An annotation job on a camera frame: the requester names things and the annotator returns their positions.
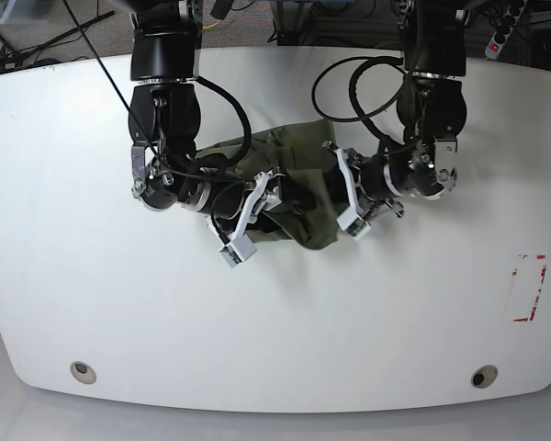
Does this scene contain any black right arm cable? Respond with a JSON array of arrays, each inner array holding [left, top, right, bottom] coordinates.
[[66, 0, 253, 185]]

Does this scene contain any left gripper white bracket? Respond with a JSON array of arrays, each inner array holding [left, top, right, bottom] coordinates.
[[320, 141, 406, 243]]

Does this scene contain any left table grommet hole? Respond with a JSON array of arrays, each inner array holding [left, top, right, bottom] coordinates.
[[70, 361, 97, 385]]

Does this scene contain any olive green T-shirt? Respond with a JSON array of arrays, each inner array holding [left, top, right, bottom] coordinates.
[[195, 118, 350, 253]]

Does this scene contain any white power strip red switch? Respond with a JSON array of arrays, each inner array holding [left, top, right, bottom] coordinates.
[[484, 0, 528, 61]]

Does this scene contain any right table grommet hole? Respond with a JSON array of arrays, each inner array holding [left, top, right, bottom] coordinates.
[[470, 365, 499, 389]]

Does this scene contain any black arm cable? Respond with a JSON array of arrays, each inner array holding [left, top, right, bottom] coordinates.
[[312, 55, 414, 153], [66, 0, 253, 185]]

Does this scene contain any table grommet hole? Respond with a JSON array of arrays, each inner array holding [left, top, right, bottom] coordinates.
[[470, 365, 499, 389], [70, 361, 97, 385]]

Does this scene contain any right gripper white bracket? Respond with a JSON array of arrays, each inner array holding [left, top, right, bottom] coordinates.
[[207, 168, 316, 268]]

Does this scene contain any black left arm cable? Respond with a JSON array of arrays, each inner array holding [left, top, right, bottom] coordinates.
[[312, 55, 414, 153]]

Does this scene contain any red tape rectangle marking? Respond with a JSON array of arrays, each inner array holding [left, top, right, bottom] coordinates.
[[508, 254, 548, 322]]

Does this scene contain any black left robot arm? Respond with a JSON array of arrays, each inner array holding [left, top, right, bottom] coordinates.
[[325, 1, 467, 240]]

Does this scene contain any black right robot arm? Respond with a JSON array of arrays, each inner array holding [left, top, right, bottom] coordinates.
[[129, 1, 316, 266]]

